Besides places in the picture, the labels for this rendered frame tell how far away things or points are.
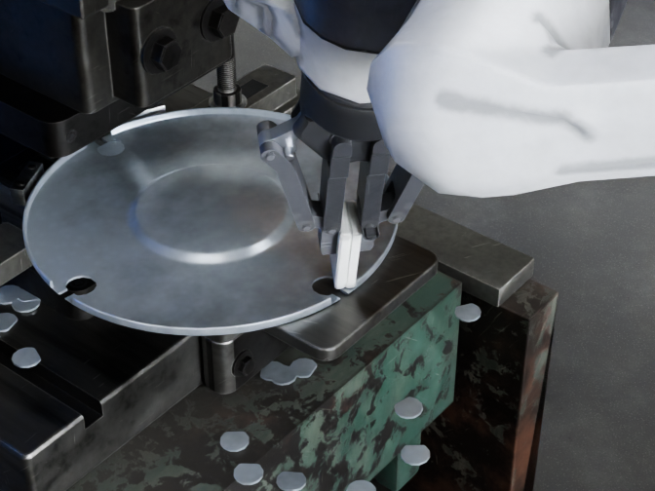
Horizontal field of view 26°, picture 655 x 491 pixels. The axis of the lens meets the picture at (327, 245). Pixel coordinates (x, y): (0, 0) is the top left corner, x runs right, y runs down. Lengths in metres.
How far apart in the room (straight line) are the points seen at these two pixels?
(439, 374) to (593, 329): 0.94
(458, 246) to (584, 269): 1.05
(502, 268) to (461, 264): 0.04
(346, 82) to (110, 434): 0.40
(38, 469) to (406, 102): 0.49
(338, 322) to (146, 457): 0.20
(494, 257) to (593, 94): 0.67
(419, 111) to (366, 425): 0.60
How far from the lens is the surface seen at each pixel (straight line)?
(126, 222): 1.11
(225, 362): 1.12
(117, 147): 1.19
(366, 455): 1.25
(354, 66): 0.79
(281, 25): 0.82
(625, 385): 2.14
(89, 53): 1.01
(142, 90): 1.02
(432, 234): 1.32
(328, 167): 0.91
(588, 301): 2.28
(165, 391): 1.12
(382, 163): 0.91
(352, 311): 1.02
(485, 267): 1.28
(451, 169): 0.67
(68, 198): 1.14
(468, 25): 0.66
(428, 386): 1.29
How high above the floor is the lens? 1.44
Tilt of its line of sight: 38 degrees down
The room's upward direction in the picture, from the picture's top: straight up
